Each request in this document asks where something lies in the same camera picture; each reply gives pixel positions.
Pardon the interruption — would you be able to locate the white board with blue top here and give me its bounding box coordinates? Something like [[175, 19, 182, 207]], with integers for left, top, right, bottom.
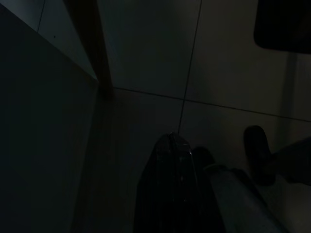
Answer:
[[0, 3, 101, 233]]

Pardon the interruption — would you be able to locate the wooden table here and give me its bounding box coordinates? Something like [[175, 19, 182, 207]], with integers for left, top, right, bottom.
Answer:
[[63, 0, 114, 98]]

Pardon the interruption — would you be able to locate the robot leg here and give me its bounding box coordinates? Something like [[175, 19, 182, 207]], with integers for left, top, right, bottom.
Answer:
[[192, 146, 282, 233], [243, 125, 311, 187]]

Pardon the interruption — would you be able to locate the robot right leg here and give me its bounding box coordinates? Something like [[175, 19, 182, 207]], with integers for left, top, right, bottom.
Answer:
[[243, 125, 311, 187]]

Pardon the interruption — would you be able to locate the black floor mat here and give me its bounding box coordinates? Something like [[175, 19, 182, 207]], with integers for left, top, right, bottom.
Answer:
[[253, 0, 311, 55]]

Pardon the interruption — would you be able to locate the robot left leg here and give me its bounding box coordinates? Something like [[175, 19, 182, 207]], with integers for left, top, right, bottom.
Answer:
[[192, 146, 282, 233]]

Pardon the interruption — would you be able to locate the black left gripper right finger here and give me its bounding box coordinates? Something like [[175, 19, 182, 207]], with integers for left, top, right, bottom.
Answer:
[[171, 133, 203, 233]]

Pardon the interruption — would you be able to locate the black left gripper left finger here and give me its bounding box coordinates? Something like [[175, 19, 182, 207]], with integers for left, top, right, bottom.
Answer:
[[135, 133, 174, 233]]

